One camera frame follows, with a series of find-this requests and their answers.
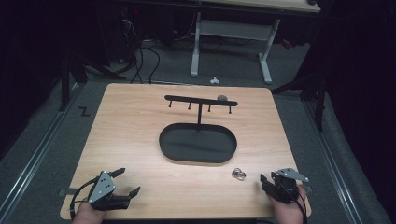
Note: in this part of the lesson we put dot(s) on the black jewelry stand with tray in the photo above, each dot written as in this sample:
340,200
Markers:
198,143

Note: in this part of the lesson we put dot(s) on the grey tape strip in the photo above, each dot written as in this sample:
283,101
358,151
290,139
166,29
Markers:
67,192

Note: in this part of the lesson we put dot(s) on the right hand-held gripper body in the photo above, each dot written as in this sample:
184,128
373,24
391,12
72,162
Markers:
285,184

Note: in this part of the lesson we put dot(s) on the metal floor rail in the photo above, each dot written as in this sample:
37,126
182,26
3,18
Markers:
29,169
334,165

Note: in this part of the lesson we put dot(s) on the person's left hand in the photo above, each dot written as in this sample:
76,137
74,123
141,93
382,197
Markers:
88,214

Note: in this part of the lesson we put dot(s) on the person's right hand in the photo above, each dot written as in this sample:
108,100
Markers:
288,212

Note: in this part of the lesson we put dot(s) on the white desk with metal legs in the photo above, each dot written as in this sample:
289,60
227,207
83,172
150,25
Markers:
232,30

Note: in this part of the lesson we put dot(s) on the small grey round object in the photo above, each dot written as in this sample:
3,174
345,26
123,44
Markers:
222,98

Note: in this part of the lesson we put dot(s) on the small white object on floor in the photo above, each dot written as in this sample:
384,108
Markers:
214,81

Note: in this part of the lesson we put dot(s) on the black metal stand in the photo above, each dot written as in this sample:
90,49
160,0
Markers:
64,84
319,102

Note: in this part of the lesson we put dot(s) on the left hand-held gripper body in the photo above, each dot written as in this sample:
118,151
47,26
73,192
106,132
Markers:
102,187

